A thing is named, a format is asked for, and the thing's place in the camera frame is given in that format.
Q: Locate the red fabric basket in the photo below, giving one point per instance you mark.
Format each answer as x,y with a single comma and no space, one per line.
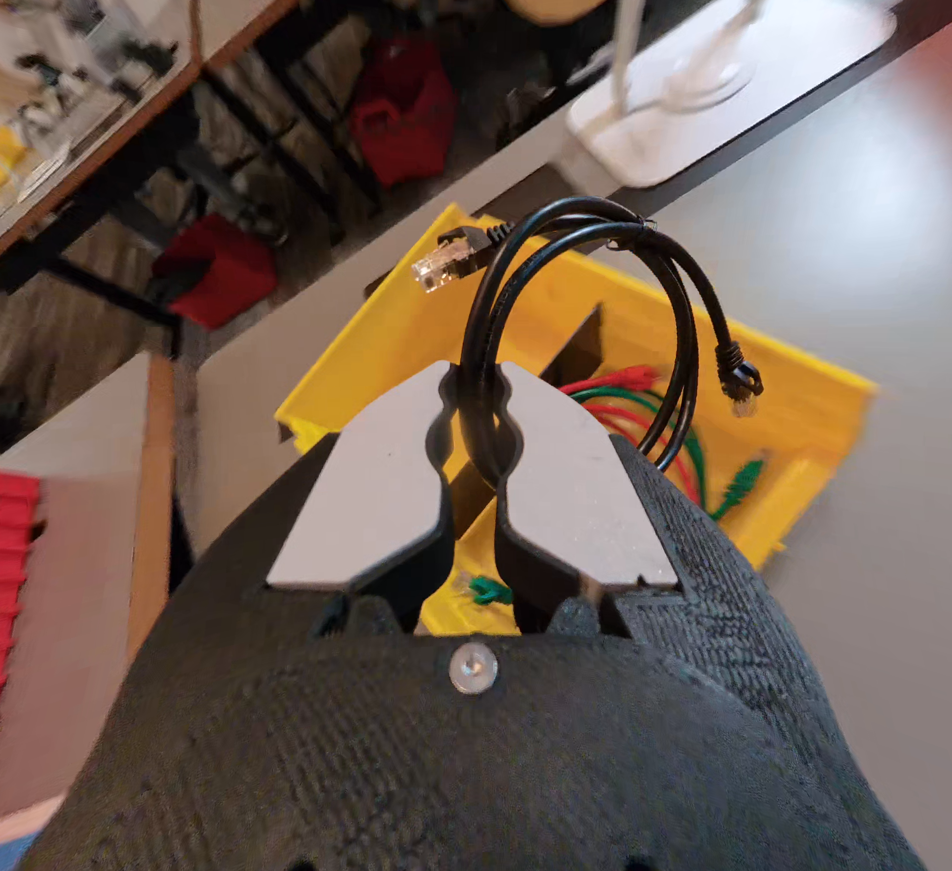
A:
401,112

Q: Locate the yellow plastic bin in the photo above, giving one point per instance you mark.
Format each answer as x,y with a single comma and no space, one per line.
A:
803,402

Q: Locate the red storage box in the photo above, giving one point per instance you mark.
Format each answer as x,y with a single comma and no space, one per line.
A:
216,268

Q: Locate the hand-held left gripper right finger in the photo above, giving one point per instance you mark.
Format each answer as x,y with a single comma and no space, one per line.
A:
580,499

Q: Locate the wooden table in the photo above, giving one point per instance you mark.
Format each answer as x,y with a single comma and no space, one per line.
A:
82,588
223,8

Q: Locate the red ribbed tote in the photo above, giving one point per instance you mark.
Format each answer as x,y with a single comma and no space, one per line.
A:
15,551

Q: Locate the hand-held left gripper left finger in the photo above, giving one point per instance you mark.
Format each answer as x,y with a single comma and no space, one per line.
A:
364,499

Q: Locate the white board stand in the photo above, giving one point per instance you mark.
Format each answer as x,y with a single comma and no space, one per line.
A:
803,45

